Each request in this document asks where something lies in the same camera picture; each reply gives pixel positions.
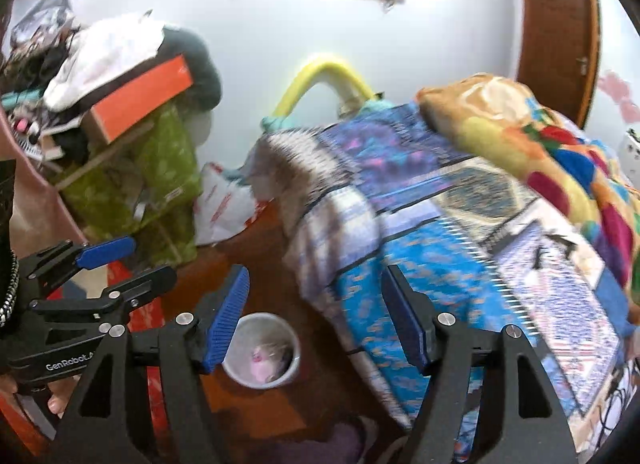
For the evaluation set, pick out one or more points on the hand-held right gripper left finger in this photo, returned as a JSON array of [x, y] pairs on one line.
[[227, 324]]

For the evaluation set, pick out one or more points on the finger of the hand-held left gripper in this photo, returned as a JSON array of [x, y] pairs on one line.
[[150, 280], [107, 251]]

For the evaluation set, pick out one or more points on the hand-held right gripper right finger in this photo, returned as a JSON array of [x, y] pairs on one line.
[[407, 324]]

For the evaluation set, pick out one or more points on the white patterned waste bin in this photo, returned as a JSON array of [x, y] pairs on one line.
[[260, 325]]

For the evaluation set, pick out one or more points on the pink paper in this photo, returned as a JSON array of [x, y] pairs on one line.
[[263, 360]]

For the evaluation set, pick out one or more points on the person's left hand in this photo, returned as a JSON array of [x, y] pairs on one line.
[[59, 400]]

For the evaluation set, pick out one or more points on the blue patchwork bedspread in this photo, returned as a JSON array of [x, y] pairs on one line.
[[400, 254]]

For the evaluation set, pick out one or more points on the green patterned bag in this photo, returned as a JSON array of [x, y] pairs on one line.
[[130, 168]]

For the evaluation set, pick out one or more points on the pink rounded object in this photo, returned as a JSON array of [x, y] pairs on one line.
[[35, 204]]

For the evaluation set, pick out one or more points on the white plastic bag red print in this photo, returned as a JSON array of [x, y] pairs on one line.
[[220, 204]]

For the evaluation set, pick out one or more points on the person's left leg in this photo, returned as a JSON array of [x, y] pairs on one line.
[[332, 444]]

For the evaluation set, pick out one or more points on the small dark tool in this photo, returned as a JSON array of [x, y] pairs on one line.
[[538, 256], [562, 240]]

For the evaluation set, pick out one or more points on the orange cardboard box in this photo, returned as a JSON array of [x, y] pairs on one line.
[[145, 93]]

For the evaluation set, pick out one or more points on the white cloth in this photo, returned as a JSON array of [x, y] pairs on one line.
[[105, 53]]

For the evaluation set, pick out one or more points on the dark clothes pile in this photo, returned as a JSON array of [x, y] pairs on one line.
[[45, 61]]

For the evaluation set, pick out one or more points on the dark teal cloth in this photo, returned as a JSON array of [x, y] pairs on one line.
[[200, 68]]

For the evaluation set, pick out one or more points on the colourful heart pattern blanket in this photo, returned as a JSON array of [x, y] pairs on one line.
[[525, 143]]

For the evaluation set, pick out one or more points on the crumpled grey plastic bag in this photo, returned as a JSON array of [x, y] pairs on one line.
[[45, 13]]

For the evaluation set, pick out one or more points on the yellow foam tube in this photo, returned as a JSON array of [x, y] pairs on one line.
[[325, 63]]

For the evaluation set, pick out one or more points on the white boxy appliance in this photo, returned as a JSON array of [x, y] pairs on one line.
[[631, 148]]

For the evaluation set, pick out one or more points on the sliding wardrobe with pink hearts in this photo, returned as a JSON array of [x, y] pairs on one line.
[[617, 88]]

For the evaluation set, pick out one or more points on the brown wooden door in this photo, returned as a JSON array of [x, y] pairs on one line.
[[555, 33]]

